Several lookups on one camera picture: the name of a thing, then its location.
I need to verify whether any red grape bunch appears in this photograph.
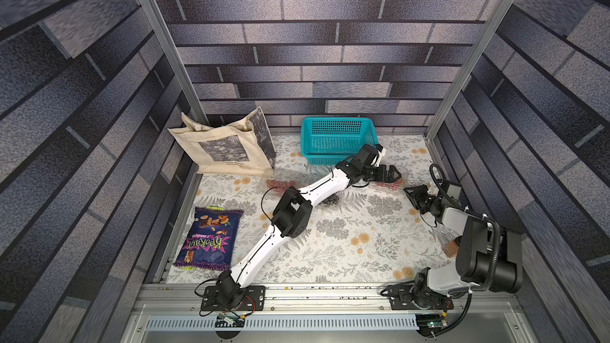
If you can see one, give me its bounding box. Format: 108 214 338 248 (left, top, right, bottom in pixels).
374 179 404 192
265 179 296 191

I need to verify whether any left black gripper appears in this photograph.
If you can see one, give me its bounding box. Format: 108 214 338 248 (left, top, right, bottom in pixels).
359 164 402 183

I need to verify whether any teal plastic basket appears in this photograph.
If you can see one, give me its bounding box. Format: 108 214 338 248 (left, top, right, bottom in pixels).
300 117 379 165

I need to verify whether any beige canvas tote bag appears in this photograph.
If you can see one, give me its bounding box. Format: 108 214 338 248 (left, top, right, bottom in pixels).
169 107 276 176

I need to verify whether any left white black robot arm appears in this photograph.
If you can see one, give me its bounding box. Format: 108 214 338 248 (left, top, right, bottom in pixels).
195 144 402 316

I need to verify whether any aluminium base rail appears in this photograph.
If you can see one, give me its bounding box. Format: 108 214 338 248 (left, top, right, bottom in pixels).
122 284 536 342

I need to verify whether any purple snack bag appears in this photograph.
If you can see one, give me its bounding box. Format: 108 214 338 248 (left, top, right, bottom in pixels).
173 207 244 272

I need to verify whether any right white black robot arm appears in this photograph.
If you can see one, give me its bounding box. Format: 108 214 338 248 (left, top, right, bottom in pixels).
403 183 524 310

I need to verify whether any amber spice jar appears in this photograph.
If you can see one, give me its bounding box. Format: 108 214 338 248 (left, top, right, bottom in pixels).
443 240 459 258

